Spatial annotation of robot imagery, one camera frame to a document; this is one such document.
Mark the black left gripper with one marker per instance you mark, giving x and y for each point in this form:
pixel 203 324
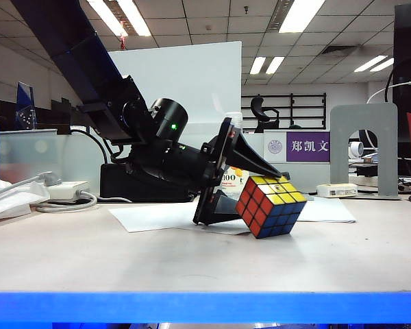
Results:
pixel 178 164

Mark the colourful Rubik's cube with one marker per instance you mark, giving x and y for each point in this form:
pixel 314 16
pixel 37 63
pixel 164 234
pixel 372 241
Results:
pixel 260 205

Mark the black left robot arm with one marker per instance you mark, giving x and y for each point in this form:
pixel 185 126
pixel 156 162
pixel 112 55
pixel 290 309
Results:
pixel 72 44

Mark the clear bottle yellow flower label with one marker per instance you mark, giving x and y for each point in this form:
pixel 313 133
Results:
pixel 231 178

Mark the grey stapler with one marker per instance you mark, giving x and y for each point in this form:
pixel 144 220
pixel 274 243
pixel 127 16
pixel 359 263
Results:
pixel 283 174

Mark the black office chair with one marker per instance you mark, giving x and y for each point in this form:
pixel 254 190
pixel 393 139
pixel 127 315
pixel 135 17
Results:
pixel 261 109

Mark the purple white name sign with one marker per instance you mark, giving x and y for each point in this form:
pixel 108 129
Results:
pixel 310 146

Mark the white paper sheet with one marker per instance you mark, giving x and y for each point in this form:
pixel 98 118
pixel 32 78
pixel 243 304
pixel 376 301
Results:
pixel 329 210
pixel 150 216

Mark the small white box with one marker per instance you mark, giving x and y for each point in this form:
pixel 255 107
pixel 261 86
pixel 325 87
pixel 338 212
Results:
pixel 337 190

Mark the black shelf rack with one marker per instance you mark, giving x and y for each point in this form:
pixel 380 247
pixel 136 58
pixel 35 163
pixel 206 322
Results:
pixel 303 106

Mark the grey metal bookend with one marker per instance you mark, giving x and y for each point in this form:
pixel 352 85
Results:
pixel 338 154

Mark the white board panel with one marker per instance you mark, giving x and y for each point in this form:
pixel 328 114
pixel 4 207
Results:
pixel 192 75

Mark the black box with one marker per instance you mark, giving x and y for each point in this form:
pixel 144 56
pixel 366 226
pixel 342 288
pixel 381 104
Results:
pixel 116 185

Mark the long ceiling light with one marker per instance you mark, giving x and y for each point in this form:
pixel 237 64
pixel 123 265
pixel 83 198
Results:
pixel 108 17
pixel 302 15
pixel 135 18
pixel 384 65
pixel 274 65
pixel 369 64
pixel 257 65

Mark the small white fan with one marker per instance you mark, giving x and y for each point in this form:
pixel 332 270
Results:
pixel 356 149

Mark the blue table edge strip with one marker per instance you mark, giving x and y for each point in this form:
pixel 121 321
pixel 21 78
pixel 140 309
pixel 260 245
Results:
pixel 205 308

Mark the white power adapter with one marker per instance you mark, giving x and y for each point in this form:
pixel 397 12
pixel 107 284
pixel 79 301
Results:
pixel 68 190

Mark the grey plug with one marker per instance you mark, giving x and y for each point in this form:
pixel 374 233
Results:
pixel 49 178

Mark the frosted desk partition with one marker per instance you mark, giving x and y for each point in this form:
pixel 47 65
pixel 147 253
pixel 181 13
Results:
pixel 31 150

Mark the black monitor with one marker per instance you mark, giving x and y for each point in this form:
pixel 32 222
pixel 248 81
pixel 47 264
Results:
pixel 410 68

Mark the blue triangular trophy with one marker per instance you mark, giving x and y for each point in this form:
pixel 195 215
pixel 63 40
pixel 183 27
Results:
pixel 23 106

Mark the white plastic bag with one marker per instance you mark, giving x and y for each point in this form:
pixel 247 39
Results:
pixel 7 198

